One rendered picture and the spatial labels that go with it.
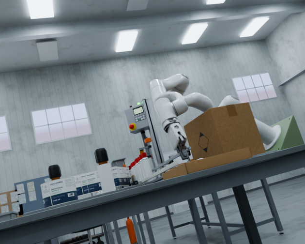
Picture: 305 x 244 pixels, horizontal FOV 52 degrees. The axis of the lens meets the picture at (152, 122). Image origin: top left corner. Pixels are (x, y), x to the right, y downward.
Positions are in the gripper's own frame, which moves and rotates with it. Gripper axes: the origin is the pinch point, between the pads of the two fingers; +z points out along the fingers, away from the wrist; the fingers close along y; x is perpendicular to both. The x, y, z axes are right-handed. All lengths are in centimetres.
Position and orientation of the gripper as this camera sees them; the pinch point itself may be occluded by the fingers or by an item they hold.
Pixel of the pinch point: (184, 155)
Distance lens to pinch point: 141.8
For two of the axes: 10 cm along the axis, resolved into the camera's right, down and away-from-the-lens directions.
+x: -9.4, 1.9, -2.8
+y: -1.3, 5.9, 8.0
